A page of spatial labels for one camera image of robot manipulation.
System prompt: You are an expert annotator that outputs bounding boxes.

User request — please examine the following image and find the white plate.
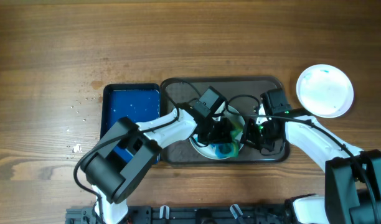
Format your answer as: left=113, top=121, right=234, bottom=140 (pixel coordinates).
left=296, top=64, right=354, bottom=118
left=190, top=106, right=245, bottom=160

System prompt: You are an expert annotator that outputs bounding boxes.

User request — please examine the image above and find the green yellow sponge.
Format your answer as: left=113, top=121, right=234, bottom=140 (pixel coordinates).
left=215, top=118, right=243, bottom=158

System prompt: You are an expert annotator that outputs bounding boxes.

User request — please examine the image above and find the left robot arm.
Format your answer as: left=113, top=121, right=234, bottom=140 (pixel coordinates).
left=73, top=87, right=240, bottom=223

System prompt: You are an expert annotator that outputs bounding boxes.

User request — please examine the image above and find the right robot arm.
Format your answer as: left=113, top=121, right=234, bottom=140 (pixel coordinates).
left=241, top=89, right=381, bottom=224

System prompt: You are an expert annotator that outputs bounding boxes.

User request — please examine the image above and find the dark brown serving tray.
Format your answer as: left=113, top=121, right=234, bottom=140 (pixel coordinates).
left=161, top=76, right=290, bottom=166

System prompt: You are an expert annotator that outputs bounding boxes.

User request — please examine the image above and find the blue water tray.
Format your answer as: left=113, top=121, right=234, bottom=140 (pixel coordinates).
left=99, top=82, right=162, bottom=165

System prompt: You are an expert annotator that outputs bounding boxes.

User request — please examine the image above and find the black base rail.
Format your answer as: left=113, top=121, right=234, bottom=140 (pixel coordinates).
left=65, top=203, right=291, bottom=224

